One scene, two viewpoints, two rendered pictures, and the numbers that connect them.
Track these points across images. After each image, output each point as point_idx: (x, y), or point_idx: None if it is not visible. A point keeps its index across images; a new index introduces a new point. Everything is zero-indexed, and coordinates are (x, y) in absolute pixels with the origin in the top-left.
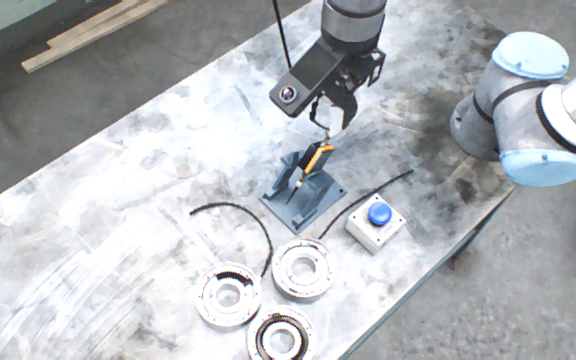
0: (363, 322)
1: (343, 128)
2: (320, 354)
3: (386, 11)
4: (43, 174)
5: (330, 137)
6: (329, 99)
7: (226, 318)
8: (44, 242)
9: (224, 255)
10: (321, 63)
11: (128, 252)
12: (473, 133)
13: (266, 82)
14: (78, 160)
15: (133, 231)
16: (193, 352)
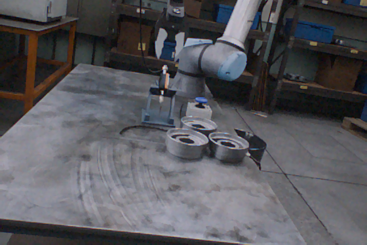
0: None
1: (184, 44)
2: None
3: (103, 75)
4: (0, 144)
5: (175, 56)
6: (121, 95)
7: None
8: (50, 166)
9: (158, 140)
10: (178, 1)
11: (111, 153)
12: (190, 86)
13: (86, 95)
14: (18, 134)
15: (100, 147)
16: (200, 169)
